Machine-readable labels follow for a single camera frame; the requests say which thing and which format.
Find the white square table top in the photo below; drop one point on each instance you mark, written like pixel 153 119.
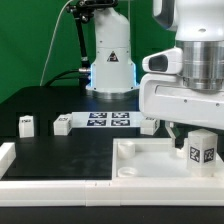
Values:
pixel 148 158

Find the white marker sheet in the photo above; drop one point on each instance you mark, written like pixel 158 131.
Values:
pixel 121 119

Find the white U-shaped fence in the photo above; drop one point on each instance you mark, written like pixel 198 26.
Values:
pixel 192 191

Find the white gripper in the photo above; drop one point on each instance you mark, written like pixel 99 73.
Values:
pixel 164 97

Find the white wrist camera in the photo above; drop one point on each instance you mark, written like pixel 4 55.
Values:
pixel 166 62

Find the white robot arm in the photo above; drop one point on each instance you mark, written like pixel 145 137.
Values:
pixel 184 72

